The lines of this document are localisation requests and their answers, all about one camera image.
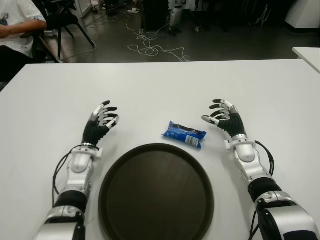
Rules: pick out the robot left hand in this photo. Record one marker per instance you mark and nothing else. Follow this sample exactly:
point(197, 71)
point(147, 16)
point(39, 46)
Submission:
point(93, 131)

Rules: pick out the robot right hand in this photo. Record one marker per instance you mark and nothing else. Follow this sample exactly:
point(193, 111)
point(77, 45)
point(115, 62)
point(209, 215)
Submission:
point(235, 125)

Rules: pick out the blue Oreo packet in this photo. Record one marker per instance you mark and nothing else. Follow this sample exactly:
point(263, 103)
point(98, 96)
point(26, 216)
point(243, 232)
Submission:
point(183, 135)

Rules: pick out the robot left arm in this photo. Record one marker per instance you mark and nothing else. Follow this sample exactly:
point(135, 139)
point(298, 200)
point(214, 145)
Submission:
point(80, 162)

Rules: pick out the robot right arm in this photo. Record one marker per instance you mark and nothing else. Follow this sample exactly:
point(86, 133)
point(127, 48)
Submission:
point(246, 150)

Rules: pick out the round dark brown tray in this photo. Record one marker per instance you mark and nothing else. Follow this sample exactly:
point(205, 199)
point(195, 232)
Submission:
point(156, 195)

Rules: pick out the white side table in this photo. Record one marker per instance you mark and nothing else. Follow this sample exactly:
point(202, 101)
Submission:
point(308, 56)

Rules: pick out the black armrest chair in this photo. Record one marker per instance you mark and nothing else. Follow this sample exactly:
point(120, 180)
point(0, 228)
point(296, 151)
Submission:
point(37, 41)

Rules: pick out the silver humanoid robot legs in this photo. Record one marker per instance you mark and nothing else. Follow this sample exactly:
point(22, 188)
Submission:
point(175, 17)

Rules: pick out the white cabinet black base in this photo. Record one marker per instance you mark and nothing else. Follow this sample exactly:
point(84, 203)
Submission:
point(305, 12)

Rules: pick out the seated person white shirt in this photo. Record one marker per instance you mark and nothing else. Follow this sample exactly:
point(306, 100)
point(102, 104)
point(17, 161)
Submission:
point(20, 15)

